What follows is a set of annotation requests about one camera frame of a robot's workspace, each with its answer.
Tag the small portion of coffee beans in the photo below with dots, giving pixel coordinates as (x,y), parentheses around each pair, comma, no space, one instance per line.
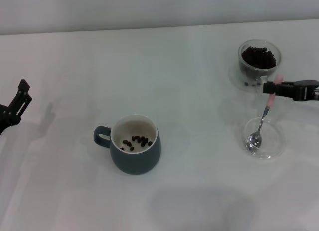
(139,141)

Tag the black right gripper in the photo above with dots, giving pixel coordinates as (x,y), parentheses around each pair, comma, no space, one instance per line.
(307,92)

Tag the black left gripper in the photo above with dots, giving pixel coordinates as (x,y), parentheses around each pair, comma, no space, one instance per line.
(6,119)

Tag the dark blue-grey ceramic mug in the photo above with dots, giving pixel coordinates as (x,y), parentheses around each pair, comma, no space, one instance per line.
(137,161)

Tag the small clear glass dish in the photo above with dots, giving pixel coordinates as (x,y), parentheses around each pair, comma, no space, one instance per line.
(271,146)

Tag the pile of coffee beans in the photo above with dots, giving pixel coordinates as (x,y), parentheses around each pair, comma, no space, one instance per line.
(258,57)

